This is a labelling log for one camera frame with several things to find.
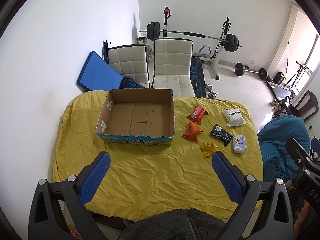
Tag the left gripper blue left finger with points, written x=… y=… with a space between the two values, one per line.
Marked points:
x=46 y=220

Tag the light blue tissue pack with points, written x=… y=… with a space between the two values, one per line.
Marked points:
x=239 y=144

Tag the grey fleece garment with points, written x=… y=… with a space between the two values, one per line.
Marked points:
x=175 y=224

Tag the black snack packet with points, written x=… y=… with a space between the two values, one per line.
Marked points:
x=219 y=133

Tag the white weight bench rack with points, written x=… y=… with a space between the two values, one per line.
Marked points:
x=214 y=60

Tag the white padded chair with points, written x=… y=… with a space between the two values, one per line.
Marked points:
x=130 y=61
x=171 y=65

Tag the white pillow pouch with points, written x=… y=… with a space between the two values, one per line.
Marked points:
x=234 y=117

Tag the barbell on floor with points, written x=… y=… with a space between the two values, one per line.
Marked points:
x=241 y=69

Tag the right white padded chair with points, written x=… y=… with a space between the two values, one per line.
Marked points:
x=171 y=65

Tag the dark wooden chair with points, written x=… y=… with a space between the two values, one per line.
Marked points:
x=306 y=107

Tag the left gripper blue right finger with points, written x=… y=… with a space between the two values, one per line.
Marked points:
x=275 y=217

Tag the open cardboard box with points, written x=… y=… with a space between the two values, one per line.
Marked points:
x=137 y=116

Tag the yellow snack packet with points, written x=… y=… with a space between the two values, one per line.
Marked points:
x=208 y=149

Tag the barbell on rack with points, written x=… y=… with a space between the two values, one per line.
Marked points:
x=229 y=41

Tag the blue foam mat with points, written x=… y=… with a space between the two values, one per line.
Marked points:
x=96 y=74

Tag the yellow tablecloth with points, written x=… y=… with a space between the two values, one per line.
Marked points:
x=147 y=180

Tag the orange snack packet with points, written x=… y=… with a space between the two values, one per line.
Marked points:
x=191 y=133

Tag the small dumbbell on floor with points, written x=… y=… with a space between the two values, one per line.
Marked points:
x=209 y=91

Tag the red snack packet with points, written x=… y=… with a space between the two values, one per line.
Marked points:
x=197 y=114

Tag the dark blue knitted cloth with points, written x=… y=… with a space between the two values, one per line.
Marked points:
x=129 y=83

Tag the black blue exercise mat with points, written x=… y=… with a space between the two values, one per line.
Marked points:
x=197 y=77

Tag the left white padded chair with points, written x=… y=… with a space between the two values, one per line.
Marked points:
x=130 y=61

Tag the teal bean bag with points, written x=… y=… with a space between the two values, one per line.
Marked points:
x=277 y=163

